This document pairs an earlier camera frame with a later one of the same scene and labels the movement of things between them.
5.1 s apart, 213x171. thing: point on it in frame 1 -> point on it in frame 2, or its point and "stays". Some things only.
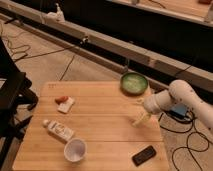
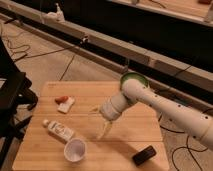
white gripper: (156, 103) -> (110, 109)
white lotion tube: (58, 130) stays
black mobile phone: (143, 155) stays
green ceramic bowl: (133, 83) stays
